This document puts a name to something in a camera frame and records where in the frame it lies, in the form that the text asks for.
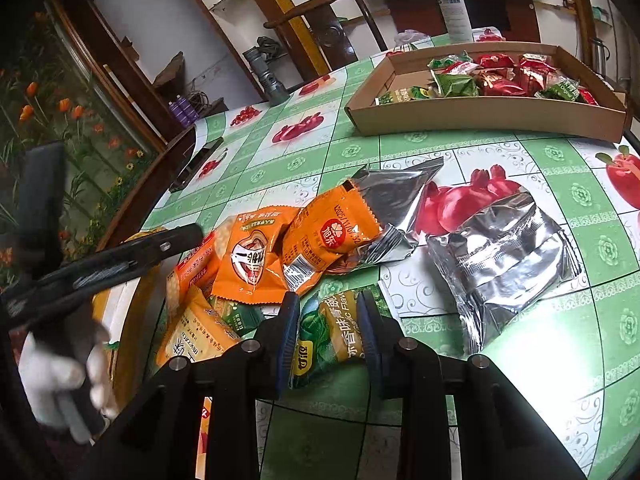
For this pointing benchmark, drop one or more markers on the orange snack packet heart print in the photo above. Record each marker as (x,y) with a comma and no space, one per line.
(250,260)

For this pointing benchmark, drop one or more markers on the large silver foil snack packet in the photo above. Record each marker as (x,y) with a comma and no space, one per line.
(500,280)

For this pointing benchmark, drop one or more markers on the purple bottles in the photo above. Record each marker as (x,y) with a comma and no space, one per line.
(182,110)

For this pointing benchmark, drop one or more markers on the orange snack packet round logo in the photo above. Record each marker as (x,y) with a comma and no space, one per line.
(325,230)

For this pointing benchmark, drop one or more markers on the plain orange snack packet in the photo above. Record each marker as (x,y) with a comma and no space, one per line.
(195,272)

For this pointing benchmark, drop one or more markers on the cardboard tray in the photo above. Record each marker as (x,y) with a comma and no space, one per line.
(475,115)

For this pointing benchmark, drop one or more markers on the clear plastic bag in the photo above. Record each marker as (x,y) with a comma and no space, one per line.
(412,37)

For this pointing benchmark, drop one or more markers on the metal kettle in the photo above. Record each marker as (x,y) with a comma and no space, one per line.
(598,55)

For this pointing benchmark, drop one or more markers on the white spray bottle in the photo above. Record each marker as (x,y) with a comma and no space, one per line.
(455,15)

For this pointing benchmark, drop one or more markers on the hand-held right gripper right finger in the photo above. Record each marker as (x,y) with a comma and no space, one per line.
(367,340)

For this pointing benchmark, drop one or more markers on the floral wall poster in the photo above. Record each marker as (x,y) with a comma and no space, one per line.
(30,110)

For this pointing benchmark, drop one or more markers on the grey flashlight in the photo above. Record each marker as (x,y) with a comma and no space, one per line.
(267,75)

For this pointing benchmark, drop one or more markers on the wooden chair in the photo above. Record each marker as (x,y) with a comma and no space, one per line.
(320,10)

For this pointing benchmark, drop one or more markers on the pile of red green packets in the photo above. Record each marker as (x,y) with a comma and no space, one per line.
(500,80)

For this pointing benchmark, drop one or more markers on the small silver foil snack packet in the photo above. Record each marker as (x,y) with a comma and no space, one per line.
(395,195)

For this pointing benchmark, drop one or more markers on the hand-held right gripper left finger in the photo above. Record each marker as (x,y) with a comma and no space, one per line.
(287,340)

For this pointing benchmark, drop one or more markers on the yellow corn print snack packet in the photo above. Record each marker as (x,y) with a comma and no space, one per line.
(195,330)

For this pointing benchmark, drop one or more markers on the person's left hand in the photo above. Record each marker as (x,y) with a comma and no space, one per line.
(50,375)

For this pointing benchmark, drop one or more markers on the fruit print tablecloth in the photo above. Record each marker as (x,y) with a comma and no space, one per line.
(575,195)

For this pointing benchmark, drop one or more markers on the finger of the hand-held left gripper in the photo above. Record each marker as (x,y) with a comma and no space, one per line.
(175,240)
(55,287)

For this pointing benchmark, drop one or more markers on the green snack packet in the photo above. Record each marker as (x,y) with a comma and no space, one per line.
(325,340)

